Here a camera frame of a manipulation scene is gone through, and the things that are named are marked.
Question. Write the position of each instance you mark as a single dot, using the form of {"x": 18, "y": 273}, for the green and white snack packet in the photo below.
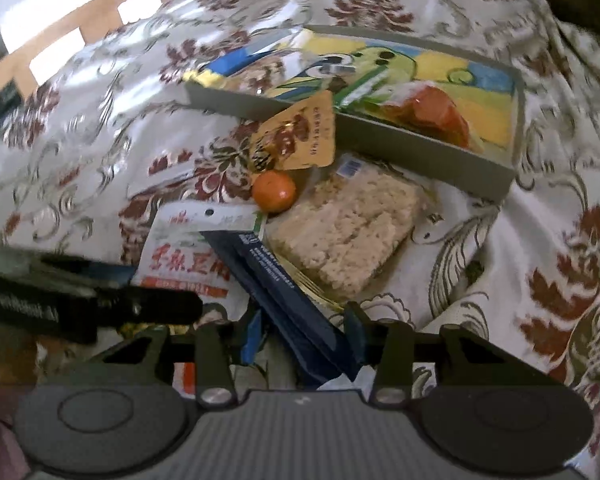
{"x": 365, "y": 90}

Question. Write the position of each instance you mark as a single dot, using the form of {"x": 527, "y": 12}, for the floral printed blanket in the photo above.
{"x": 555, "y": 210}

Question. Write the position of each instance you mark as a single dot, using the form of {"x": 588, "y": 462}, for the navy blue packet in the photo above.
{"x": 280, "y": 290}

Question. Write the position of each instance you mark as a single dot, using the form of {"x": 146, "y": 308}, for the wooden bed frame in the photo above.
{"x": 100, "y": 20}

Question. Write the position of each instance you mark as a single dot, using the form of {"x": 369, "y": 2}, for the clear nut mix packet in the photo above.
{"x": 265, "y": 72}

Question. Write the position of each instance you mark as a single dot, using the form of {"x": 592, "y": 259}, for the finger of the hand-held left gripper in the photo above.
{"x": 110, "y": 277}
{"x": 150, "y": 307}

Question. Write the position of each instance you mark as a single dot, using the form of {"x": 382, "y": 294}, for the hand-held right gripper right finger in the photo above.
{"x": 357, "y": 335}

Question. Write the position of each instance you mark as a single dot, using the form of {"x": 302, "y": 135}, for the grey shallow tray box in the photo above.
{"x": 405, "y": 152}

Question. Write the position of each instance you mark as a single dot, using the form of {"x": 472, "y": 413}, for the clear rice cracker packet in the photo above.
{"x": 345, "y": 225}

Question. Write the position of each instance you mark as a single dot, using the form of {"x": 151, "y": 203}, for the orange mandarin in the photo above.
{"x": 274, "y": 191}

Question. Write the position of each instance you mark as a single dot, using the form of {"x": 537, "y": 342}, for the orange snack packet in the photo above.
{"x": 430, "y": 115}

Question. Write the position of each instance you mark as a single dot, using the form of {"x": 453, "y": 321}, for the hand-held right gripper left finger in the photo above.
{"x": 252, "y": 340}

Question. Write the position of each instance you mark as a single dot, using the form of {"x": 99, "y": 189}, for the gold snack packet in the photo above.
{"x": 300, "y": 135}

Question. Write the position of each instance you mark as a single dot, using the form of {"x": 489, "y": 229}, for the white bean snack packet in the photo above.
{"x": 180, "y": 255}

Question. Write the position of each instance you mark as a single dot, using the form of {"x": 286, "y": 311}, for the cartoon frog picture sheet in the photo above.
{"x": 480, "y": 90}

